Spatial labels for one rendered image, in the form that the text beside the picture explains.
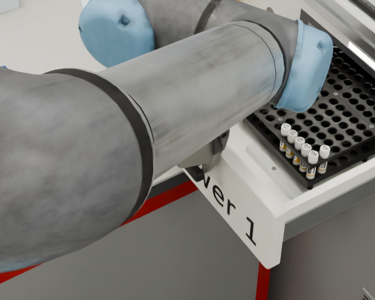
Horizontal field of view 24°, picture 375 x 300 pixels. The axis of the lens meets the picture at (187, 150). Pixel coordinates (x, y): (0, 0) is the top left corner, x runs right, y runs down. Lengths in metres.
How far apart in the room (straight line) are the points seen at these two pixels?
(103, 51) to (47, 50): 0.69
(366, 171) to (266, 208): 0.16
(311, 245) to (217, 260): 0.17
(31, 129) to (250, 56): 0.27
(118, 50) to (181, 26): 0.06
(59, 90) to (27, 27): 1.09
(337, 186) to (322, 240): 0.42
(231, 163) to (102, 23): 0.34
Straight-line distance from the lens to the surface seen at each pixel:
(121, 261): 1.36
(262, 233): 1.04
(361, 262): 1.43
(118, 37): 0.76
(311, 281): 1.61
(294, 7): 1.29
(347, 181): 1.09
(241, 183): 1.03
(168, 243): 1.39
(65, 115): 0.43
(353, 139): 1.17
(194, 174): 1.05
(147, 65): 0.54
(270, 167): 1.15
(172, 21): 0.76
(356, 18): 1.18
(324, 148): 1.09
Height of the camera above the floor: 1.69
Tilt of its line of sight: 46 degrees down
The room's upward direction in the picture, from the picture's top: straight up
